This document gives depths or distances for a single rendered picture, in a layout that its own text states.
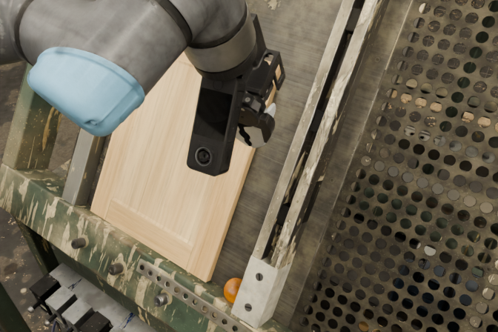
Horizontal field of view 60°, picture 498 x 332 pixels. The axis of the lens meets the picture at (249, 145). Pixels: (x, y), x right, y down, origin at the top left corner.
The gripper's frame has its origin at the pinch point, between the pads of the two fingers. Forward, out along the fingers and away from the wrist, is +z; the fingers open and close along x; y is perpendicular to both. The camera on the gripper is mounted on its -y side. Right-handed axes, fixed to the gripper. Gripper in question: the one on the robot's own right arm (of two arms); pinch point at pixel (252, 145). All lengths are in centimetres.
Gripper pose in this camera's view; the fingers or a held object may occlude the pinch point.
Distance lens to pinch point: 61.8
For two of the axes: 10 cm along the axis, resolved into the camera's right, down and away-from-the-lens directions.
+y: 4.1, -8.6, 3.2
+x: -8.9, -2.9, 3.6
